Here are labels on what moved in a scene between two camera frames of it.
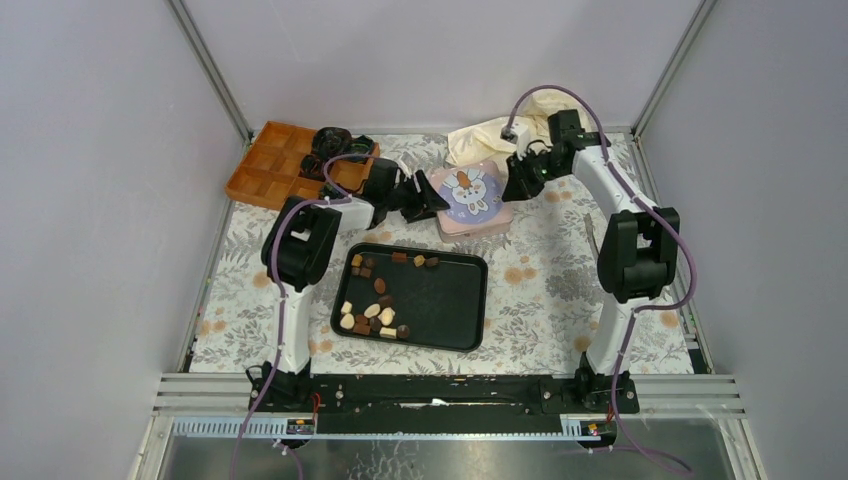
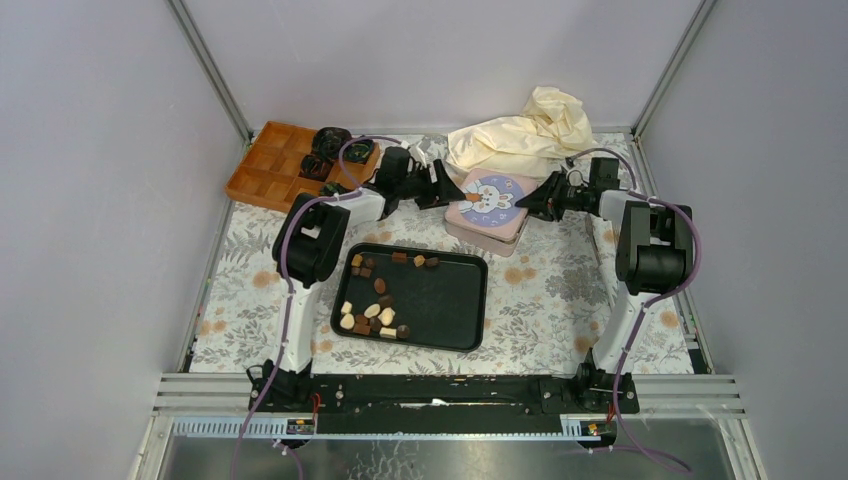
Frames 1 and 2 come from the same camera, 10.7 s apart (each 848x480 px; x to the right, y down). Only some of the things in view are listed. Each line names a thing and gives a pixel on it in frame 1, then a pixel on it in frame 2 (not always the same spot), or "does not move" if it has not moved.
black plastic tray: x=411 y=295 does not move
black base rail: x=370 y=404 does not move
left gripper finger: x=427 y=200 -> x=446 y=188
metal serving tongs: x=590 y=228 does not move
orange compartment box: x=268 y=174 does not move
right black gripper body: x=532 y=172 -> x=569 y=198
